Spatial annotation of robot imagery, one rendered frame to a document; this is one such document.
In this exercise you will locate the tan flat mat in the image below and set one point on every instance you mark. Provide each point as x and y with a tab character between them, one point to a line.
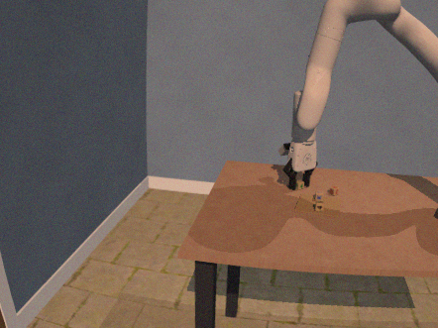
306	204

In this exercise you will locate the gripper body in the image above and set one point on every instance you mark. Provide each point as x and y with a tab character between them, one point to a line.
303	155

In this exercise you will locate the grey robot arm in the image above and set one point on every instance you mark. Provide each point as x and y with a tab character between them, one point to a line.
335	17

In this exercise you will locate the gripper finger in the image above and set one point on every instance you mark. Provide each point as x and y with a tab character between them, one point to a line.
292	180
306	177

